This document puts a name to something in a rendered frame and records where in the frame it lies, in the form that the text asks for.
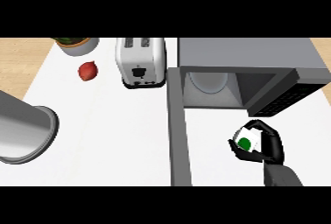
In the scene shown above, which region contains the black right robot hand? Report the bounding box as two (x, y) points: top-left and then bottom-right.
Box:
(228, 119), (285, 165)

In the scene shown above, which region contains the white milk carton green spot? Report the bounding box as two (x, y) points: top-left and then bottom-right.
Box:
(232, 125), (264, 153)

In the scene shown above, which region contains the grey microwave door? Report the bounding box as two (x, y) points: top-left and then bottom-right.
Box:
(165, 67), (194, 187)

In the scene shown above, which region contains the grey microwave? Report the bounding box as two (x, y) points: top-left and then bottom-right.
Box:
(177, 38), (331, 118)

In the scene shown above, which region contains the white glass microwave plate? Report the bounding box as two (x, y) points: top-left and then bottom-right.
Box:
(189, 73), (231, 95)

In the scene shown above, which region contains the white toaster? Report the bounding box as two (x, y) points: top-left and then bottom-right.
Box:
(114, 38), (168, 90)

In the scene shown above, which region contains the red sweet potato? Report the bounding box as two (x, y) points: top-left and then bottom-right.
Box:
(77, 60), (99, 82)

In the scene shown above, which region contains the grey plant pot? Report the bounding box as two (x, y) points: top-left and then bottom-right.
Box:
(50, 38), (100, 57)

